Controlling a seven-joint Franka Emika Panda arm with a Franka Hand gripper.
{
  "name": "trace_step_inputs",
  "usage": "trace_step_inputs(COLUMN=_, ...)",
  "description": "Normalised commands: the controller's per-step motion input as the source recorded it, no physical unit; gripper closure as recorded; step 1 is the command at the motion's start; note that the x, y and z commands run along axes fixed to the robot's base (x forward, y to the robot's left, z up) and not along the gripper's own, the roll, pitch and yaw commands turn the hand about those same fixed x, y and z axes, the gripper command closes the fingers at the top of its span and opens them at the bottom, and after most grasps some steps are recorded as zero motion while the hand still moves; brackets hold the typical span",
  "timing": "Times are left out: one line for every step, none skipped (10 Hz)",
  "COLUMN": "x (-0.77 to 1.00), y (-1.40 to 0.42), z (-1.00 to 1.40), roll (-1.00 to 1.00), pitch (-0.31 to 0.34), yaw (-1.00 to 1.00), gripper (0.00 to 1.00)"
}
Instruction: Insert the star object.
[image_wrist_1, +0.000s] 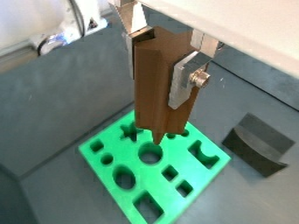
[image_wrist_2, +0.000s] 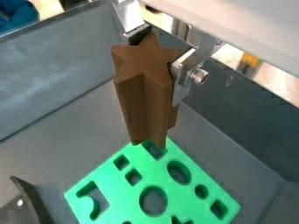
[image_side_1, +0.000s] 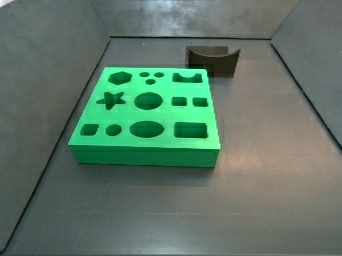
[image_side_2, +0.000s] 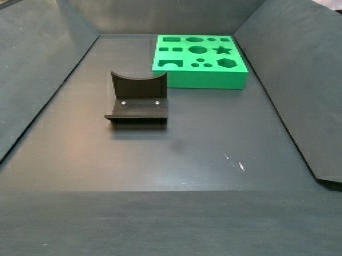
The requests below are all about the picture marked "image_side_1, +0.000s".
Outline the green shape sorter block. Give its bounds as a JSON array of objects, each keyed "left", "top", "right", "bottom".
[{"left": 68, "top": 67, "right": 221, "bottom": 167}]

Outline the black curved foam block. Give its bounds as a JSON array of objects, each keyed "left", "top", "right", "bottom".
[{"left": 186, "top": 46, "right": 241, "bottom": 77}]

